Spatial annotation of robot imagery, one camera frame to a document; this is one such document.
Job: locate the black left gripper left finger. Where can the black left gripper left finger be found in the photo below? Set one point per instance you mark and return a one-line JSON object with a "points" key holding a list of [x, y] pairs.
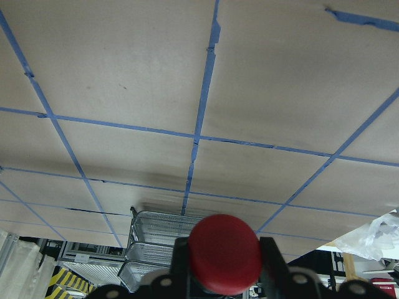
{"points": [[177, 283]]}

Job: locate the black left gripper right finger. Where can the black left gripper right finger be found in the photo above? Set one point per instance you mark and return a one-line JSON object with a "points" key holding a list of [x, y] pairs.
{"points": [[283, 281]]}

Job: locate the red emergency stop button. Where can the red emergency stop button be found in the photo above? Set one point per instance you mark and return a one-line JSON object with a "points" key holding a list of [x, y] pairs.
{"points": [[225, 254]]}

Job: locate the clear plastic bag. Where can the clear plastic bag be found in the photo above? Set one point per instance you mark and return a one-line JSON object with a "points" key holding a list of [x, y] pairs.
{"points": [[373, 241]]}

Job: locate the wire mesh shelf rack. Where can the wire mesh shelf rack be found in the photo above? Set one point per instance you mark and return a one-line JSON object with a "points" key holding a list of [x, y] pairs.
{"points": [[150, 247]]}

